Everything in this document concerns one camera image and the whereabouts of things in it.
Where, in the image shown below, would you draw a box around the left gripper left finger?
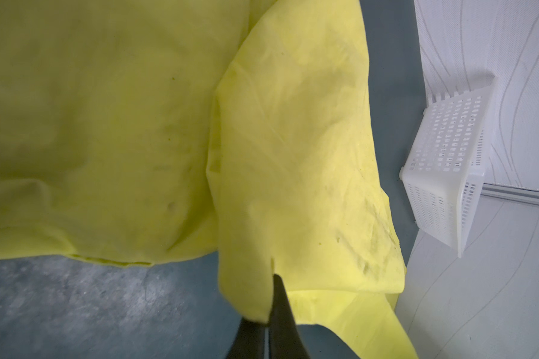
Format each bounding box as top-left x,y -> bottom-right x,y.
225,318 -> 266,359

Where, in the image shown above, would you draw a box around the white plastic perforated basket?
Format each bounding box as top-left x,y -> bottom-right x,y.
400,76 -> 496,257

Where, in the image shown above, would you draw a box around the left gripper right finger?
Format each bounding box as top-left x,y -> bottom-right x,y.
268,275 -> 310,359

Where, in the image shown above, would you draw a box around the yellow long pants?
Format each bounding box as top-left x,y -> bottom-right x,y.
0,1 -> 416,358

